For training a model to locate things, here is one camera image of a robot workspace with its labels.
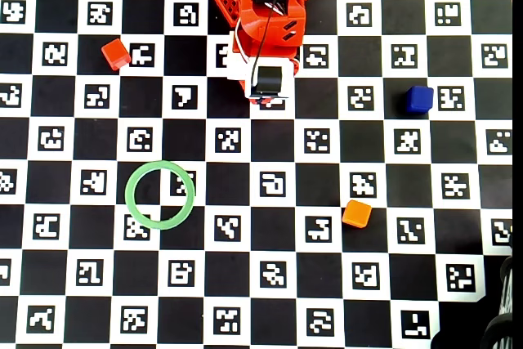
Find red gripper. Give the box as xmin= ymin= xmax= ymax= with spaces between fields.
xmin=244 ymin=40 xmax=303 ymax=76

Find blue cube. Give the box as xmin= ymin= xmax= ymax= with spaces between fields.
xmin=405 ymin=85 xmax=435 ymax=114

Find red cube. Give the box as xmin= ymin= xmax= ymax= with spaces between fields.
xmin=101 ymin=38 xmax=132 ymax=71

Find orange cube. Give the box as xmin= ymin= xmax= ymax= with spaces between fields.
xmin=341 ymin=199 xmax=373 ymax=229

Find black white marker board mat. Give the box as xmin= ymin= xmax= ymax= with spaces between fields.
xmin=0 ymin=0 xmax=514 ymax=349

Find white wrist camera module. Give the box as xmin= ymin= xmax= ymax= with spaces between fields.
xmin=226 ymin=31 xmax=296 ymax=101

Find green ring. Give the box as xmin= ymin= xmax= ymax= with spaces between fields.
xmin=124 ymin=159 xmax=196 ymax=230

